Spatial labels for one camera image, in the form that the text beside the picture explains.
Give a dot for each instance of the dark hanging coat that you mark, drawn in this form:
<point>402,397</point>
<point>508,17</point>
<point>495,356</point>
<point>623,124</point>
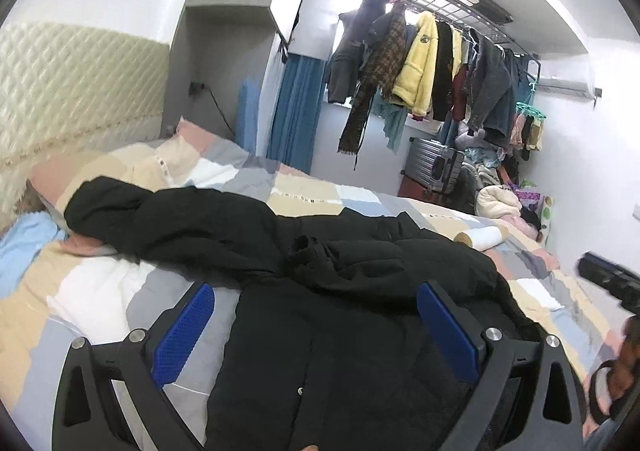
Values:
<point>343,70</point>

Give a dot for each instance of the black charger with cable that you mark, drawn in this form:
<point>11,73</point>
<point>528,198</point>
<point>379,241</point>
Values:
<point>207,112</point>

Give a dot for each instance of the person's right hand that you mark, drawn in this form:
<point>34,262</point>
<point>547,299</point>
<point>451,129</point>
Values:
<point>621,375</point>

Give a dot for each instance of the blue curtain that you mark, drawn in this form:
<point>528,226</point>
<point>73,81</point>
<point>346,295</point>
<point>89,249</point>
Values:
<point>295,120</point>

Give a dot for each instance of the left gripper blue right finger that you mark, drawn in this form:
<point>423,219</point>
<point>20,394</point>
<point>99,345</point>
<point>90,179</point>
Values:
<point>547,415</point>

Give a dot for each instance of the grey denim jacket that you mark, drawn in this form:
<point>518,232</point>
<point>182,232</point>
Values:
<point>490,86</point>

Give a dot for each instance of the white air conditioner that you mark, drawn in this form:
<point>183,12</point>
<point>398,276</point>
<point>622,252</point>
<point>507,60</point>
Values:
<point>580,88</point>

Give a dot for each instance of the light blue pillow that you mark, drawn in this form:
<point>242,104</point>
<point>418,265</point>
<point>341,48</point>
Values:
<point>22,243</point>

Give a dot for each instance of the brown plaid scarf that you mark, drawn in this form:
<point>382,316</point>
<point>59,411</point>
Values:
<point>379,73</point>

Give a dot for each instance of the cream plush bundle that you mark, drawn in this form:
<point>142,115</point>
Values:
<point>496,201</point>

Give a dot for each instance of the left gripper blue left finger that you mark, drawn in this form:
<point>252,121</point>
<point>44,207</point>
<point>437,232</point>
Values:
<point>87,413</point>

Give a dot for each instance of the patchwork pastel quilt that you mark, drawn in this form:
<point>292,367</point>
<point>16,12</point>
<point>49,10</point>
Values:
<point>79,289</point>

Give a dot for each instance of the white roll pillow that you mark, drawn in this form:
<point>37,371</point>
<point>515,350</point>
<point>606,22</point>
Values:
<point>482,239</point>

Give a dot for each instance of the grey wall cabinet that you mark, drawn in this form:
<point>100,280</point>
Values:
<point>223,42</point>

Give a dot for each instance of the blue folded board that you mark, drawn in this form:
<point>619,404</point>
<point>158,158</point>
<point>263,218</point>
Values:
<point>246,122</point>

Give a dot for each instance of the teal hanging garment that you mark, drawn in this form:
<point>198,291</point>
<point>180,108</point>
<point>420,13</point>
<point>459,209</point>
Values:
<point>394,118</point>

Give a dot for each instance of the silver ribbed suitcase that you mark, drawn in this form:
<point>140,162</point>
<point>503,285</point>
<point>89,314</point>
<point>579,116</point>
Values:
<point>433,165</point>

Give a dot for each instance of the large black coat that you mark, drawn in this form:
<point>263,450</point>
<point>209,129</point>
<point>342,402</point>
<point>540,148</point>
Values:
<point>327,348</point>

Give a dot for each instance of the yellow fleece jacket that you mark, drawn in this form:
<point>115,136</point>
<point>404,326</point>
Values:
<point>414,84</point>

